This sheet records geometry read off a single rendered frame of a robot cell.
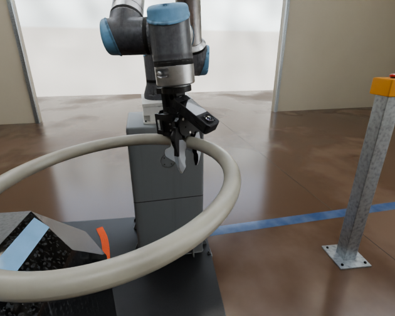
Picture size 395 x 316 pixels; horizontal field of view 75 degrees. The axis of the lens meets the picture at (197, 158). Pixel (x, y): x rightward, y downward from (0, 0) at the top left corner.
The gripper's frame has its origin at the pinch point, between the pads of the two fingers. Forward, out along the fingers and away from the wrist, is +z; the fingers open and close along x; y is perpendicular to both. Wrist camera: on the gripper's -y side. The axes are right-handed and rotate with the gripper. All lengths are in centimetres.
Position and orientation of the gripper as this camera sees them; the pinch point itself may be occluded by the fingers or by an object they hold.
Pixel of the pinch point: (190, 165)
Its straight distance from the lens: 66.6
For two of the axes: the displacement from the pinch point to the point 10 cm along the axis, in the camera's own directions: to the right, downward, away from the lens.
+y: -7.8, -1.8, 6.0
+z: 0.8, 9.2, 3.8
